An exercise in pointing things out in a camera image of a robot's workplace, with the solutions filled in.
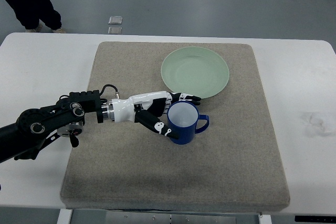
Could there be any black table control panel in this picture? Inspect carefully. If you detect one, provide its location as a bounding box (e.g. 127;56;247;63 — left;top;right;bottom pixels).
295;216;336;223

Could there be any metal floor plate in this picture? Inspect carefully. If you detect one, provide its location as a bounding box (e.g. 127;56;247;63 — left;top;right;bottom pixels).
108;26;122;35
108;16;123;25

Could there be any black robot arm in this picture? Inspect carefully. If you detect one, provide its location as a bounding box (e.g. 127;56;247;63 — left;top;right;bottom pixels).
1;84;119;162

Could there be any light green plate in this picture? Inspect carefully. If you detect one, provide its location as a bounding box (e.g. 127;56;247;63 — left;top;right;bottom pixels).
161;46;230;99

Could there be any beige felt mat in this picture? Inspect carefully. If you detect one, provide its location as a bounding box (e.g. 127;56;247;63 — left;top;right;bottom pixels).
60;43;290;212

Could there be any metal table frame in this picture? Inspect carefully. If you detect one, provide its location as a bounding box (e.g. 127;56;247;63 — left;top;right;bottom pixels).
56;208;272;224

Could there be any person in black trousers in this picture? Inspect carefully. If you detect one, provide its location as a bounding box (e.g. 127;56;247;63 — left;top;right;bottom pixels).
5;0;65;34

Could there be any lower metal floor plate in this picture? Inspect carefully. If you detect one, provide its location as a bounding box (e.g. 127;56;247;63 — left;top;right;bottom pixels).
108;26;122;35

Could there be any upper metal floor plate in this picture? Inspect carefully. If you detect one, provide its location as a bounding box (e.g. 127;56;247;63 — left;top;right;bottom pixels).
108;16;123;25

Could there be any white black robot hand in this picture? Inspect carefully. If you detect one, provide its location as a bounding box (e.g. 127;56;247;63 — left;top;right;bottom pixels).
103;91;201;140

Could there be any blue mug white inside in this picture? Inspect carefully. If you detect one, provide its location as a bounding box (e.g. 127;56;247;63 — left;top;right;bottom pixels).
167;101;210;145

